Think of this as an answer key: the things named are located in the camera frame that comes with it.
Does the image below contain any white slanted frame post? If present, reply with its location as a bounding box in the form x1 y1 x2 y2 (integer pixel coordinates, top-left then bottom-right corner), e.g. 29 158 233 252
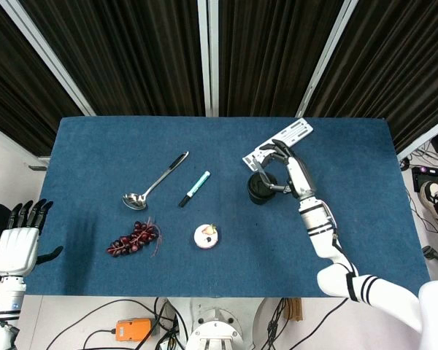
396 112 438 162
296 0 359 118
0 0 96 117

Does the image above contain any white black sneaker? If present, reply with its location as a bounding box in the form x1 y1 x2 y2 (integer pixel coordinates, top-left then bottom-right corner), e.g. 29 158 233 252
419 180 438 230

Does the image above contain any dark red grape bunch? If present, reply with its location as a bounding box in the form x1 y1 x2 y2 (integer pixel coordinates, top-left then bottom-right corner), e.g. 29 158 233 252
106 217 164 259

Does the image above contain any stainless steel ladle black grip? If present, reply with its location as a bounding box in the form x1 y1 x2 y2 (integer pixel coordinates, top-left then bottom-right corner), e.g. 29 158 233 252
122 151 190 211

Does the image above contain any black stand foot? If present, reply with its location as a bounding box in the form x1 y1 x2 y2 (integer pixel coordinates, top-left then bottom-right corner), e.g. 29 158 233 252
421 245 438 264

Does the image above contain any blue fabric table cloth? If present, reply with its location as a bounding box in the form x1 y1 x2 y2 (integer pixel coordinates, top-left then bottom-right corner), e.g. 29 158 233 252
23 115 431 298

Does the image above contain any orange box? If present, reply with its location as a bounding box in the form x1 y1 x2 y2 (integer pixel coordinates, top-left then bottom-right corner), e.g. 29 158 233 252
115 318 156 342

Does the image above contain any black paper cup with lid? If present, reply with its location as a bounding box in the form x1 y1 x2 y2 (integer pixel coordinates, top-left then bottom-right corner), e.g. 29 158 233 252
246 171 279 206

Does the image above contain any long black floor cable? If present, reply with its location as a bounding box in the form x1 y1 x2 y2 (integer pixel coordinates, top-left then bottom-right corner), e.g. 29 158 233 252
49 298 169 350

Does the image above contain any small pink white cake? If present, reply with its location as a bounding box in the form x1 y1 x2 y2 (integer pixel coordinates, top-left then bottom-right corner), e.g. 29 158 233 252
193 223 223 251

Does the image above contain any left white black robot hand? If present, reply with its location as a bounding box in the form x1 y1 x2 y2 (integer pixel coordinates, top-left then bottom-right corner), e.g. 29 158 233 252
0 198 64 276

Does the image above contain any black cable bundle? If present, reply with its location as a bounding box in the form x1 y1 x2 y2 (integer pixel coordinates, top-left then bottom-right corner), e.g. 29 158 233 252
265 297 296 350

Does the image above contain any dark pleated curtain panel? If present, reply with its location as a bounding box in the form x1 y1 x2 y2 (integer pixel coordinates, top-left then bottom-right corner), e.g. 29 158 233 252
20 0 206 117
305 0 438 155
218 0 347 118
0 0 92 158

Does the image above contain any white green marker black cap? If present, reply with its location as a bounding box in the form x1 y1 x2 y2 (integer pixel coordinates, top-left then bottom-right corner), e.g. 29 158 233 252
178 170 211 209

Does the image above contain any white upright double frame post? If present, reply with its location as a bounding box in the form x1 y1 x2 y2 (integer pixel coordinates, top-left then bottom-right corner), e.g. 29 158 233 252
197 0 220 117

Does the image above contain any brown wooden block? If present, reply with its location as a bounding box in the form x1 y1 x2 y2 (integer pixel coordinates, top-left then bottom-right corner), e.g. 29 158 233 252
284 297 304 322

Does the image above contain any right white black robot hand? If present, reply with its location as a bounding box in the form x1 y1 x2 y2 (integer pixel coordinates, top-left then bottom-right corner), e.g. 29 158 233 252
253 139 318 200

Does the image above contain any white robot torso base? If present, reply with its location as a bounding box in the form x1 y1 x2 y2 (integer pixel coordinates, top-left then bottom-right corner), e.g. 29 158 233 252
167 297 268 350

